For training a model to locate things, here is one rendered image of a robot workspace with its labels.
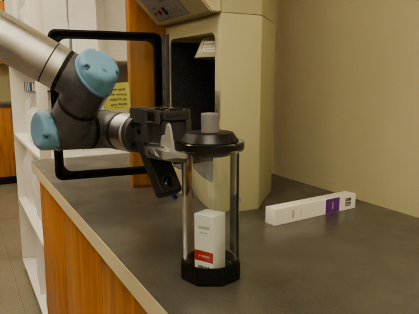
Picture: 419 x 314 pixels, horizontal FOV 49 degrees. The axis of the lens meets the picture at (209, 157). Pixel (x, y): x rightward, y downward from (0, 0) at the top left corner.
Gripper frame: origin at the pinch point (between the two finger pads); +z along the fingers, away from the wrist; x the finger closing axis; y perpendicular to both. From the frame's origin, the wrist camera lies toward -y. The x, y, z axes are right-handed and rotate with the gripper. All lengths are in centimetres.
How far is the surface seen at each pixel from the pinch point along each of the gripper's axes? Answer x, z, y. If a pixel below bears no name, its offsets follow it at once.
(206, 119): -1.4, 0.7, 6.2
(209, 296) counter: -5.5, 5.9, -20.0
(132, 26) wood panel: 27, -61, 27
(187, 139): -4.4, -0.3, 3.1
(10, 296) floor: 40, -212, -113
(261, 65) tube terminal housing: 36.6, -20.7, 15.6
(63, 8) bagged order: 54, -158, 45
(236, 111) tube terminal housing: 29.6, -22.2, 4.8
